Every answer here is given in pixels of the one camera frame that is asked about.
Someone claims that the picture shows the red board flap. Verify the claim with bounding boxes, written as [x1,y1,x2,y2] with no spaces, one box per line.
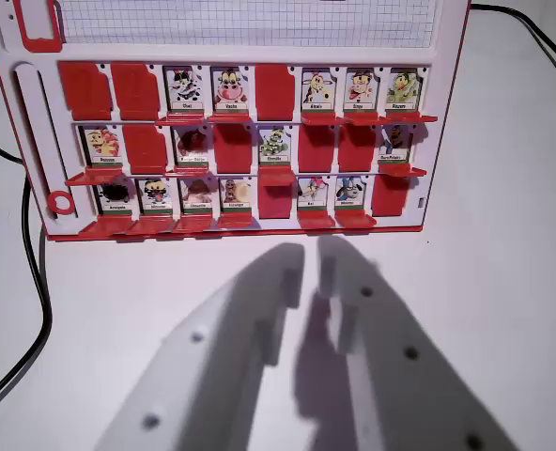
[300,111,349,127]

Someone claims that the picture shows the red and white game board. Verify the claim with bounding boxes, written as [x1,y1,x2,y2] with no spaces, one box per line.
[0,0,472,242]

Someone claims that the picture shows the thick black cable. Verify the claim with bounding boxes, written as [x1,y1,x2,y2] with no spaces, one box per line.
[0,174,54,415]

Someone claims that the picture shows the black cable with plug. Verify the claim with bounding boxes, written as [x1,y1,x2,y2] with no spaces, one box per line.
[471,2,556,79]

